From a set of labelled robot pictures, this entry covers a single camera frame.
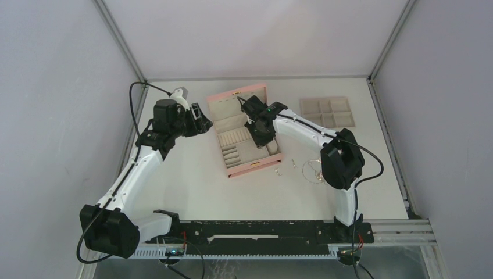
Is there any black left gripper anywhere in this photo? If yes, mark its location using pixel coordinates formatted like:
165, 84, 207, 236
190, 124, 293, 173
170, 103, 212, 139

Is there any pink jewelry box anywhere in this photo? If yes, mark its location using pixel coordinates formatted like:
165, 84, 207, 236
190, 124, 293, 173
206, 84, 283, 178

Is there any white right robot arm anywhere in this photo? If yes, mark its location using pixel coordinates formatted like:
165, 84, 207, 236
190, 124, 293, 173
238, 96, 365, 242

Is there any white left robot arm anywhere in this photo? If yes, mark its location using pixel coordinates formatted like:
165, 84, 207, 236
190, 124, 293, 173
76, 97, 213, 264

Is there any beige oval watch pillow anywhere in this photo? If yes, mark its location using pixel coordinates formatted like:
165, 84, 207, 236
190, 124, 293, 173
266, 140, 278, 155

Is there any beige divided tray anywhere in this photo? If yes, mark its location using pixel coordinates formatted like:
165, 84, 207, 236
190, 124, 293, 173
299, 97, 356, 129

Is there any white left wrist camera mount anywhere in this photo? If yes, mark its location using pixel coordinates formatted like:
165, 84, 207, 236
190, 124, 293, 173
169, 87, 190, 111

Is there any black left camera cable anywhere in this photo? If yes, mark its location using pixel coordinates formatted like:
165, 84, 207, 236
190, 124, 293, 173
76, 81, 173, 265

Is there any silver hoop necklace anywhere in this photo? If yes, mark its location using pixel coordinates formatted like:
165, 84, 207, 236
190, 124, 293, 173
302, 158, 328, 185

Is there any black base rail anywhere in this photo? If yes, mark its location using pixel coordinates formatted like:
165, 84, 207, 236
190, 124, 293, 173
165, 220, 375, 244

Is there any white slotted cable duct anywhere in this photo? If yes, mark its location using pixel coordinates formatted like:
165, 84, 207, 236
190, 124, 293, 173
130, 246, 340, 260

